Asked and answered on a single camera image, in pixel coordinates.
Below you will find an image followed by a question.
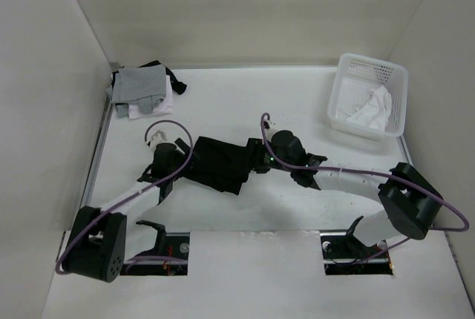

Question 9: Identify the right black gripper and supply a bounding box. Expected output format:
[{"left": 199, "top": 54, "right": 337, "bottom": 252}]
[{"left": 230, "top": 138, "right": 294, "bottom": 174}]

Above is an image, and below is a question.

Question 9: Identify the black tank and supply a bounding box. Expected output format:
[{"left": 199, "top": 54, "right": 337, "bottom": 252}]
[
  {"left": 180, "top": 137, "right": 253, "bottom": 195},
  {"left": 139, "top": 60, "right": 187, "bottom": 95}
]

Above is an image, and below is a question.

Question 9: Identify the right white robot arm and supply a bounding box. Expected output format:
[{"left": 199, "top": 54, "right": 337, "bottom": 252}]
[{"left": 246, "top": 130, "right": 442, "bottom": 257}]

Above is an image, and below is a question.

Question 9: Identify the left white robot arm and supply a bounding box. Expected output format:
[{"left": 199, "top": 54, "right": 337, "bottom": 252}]
[{"left": 56, "top": 139, "right": 190, "bottom": 283}]

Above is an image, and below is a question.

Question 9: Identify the folded black tank top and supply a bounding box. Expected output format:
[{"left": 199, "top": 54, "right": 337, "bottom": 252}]
[{"left": 139, "top": 60, "right": 187, "bottom": 95}]

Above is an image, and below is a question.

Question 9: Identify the folded grey tank top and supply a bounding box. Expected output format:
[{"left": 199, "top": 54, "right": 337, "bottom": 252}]
[{"left": 111, "top": 65, "right": 166, "bottom": 118}]

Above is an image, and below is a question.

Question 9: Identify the white tank top in basket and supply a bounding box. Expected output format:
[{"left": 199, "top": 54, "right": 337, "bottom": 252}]
[{"left": 346, "top": 86, "right": 392, "bottom": 131}]

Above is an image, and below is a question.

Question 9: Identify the white plastic basket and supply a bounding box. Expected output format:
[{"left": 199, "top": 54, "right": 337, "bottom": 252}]
[{"left": 327, "top": 53, "right": 408, "bottom": 140}]

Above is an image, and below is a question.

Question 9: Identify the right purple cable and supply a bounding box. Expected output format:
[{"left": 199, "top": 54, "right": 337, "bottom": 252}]
[{"left": 260, "top": 112, "right": 471, "bottom": 265}]

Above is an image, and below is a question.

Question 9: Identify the purple cable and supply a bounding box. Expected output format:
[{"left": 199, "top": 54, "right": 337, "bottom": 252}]
[
  {"left": 260, "top": 112, "right": 471, "bottom": 265},
  {"left": 54, "top": 120, "right": 194, "bottom": 274}
]

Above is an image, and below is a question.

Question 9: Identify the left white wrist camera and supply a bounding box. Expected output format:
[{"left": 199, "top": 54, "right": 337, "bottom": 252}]
[{"left": 146, "top": 130, "right": 174, "bottom": 151}]

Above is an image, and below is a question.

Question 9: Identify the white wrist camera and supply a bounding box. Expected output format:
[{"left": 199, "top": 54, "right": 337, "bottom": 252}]
[
  {"left": 263, "top": 120, "right": 275, "bottom": 130},
  {"left": 146, "top": 130, "right": 174, "bottom": 151}
]

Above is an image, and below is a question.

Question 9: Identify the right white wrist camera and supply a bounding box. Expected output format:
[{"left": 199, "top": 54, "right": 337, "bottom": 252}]
[{"left": 263, "top": 120, "right": 275, "bottom": 130}]

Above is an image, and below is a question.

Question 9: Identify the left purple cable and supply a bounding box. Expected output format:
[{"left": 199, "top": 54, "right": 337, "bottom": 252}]
[{"left": 54, "top": 120, "right": 194, "bottom": 274}]

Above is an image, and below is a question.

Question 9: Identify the metal table edge rail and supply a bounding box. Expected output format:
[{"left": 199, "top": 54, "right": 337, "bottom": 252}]
[{"left": 71, "top": 92, "right": 113, "bottom": 226}]

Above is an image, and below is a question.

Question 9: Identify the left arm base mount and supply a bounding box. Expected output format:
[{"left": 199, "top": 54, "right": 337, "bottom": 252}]
[{"left": 120, "top": 220, "right": 191, "bottom": 277}]

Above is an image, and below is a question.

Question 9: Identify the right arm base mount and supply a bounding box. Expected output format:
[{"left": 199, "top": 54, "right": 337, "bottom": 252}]
[{"left": 320, "top": 216, "right": 393, "bottom": 275}]

